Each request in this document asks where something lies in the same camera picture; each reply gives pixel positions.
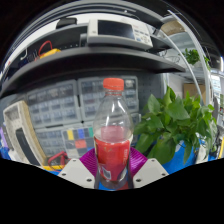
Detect white metal shelf rack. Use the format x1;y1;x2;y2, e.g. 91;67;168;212
159;9;224;101

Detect dark overhead shelf unit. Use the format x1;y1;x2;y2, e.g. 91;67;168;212
0;13;188;99

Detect clear organizer with coloured parts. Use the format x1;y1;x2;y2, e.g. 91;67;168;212
61;125;96;159

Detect green potted plant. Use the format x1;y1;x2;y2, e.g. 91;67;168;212
133;85;219;166

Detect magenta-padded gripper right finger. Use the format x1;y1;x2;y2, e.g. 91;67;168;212
127;146;170;190

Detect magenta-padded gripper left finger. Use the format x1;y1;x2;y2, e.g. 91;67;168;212
56;147;100;190

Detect clear bottle with red label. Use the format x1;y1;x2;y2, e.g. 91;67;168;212
92;77;135;190

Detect grey small-parts drawer cabinet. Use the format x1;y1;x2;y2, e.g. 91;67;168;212
34;126;66;158
25;79;82;129
77;75;140;122

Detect white dotted tray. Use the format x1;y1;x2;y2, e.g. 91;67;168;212
2;100;48;167

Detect yellow multimeter with red leads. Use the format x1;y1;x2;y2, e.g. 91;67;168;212
41;150;73;172

